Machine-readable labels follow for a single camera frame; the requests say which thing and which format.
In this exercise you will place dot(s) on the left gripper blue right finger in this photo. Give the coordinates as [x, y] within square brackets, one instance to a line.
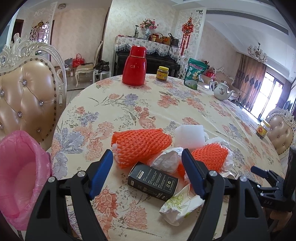
[195, 171]

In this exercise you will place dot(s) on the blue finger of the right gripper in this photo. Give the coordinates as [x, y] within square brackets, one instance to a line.
[260, 172]

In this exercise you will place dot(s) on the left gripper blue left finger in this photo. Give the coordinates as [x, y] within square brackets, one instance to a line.
[99, 173]

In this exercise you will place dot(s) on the orange foam net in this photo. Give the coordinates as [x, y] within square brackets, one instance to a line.
[215, 156]
[131, 146]

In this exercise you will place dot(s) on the green white paper packet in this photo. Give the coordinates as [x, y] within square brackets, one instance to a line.
[179, 206]

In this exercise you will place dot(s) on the white plastic bag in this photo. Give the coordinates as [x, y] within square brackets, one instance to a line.
[168, 160]

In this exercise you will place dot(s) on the black carton box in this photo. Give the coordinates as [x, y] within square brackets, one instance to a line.
[153, 182]

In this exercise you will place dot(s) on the white foam block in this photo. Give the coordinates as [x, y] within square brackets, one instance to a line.
[189, 136]

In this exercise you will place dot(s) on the right hand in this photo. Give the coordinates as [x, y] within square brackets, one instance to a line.
[281, 219]

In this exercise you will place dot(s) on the floral tablecloth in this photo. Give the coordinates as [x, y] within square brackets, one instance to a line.
[142, 120]

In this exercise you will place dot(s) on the white floral teapot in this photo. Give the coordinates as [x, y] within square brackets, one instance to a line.
[220, 90]

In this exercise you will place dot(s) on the red thermos jug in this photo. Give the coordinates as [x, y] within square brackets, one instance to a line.
[135, 67]

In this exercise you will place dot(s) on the white side chair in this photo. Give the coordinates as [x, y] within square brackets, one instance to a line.
[88, 68]

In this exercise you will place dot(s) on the brown curtain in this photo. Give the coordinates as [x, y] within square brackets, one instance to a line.
[248, 80]

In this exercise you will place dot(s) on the yellow lid jar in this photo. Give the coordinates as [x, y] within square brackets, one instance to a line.
[162, 73]

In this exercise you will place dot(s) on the red handbag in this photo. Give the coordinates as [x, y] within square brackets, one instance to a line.
[78, 60]

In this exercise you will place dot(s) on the tufted beige dining chair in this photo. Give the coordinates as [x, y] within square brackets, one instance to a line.
[33, 89]

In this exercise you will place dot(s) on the cream sofa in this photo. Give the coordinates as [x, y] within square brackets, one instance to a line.
[220, 76]

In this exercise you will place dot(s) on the green snack bag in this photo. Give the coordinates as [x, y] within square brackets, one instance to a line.
[194, 70]

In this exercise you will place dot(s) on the black piano with lace cover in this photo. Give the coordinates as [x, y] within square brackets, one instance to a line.
[157, 54]

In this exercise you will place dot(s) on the chandelier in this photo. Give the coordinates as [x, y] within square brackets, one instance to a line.
[256, 53]

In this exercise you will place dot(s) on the black handbag on piano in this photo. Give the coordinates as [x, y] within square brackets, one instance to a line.
[173, 41]

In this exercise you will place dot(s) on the flower vase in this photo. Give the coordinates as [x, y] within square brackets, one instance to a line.
[148, 25]

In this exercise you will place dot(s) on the red chinese knot ornament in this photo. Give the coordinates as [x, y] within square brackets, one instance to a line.
[187, 29]

